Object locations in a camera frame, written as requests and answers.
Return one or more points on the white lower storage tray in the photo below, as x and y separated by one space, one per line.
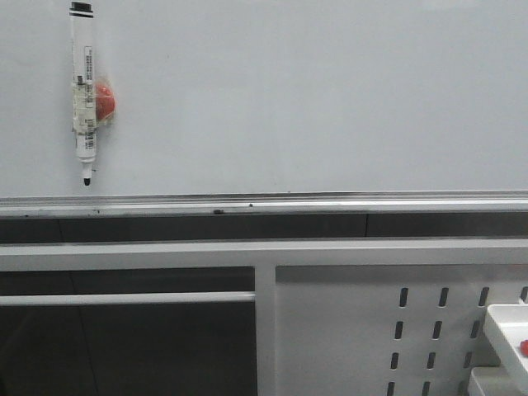
490 381

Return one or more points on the white upper storage tray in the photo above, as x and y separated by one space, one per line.
505 326

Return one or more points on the red round magnet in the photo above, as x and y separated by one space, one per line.
105 100

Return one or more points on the white whiteboard stand frame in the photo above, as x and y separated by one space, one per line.
345 317

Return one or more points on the large whiteboard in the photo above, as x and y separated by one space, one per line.
270 106

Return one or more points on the white black-tip whiteboard marker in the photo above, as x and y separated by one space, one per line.
83 86

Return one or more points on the white storage tray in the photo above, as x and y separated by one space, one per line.
505 326
490 381

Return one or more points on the red-capped marker in tray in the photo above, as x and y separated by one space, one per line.
524 348

